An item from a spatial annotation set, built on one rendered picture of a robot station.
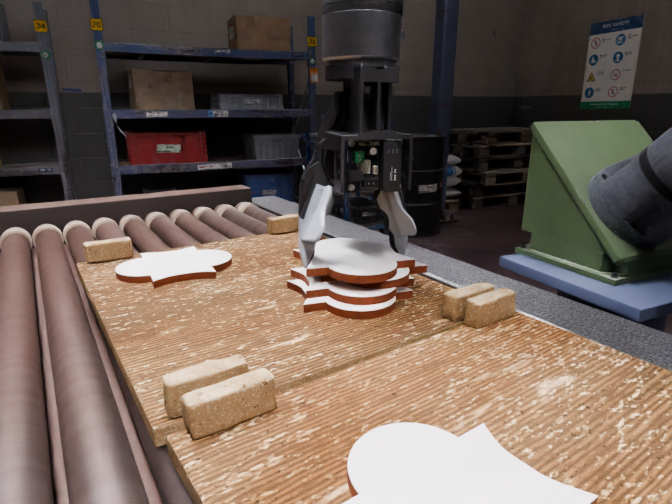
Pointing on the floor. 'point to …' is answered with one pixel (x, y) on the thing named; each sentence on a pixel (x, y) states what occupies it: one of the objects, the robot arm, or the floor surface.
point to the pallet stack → (491, 165)
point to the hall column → (441, 122)
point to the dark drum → (425, 183)
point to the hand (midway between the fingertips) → (352, 256)
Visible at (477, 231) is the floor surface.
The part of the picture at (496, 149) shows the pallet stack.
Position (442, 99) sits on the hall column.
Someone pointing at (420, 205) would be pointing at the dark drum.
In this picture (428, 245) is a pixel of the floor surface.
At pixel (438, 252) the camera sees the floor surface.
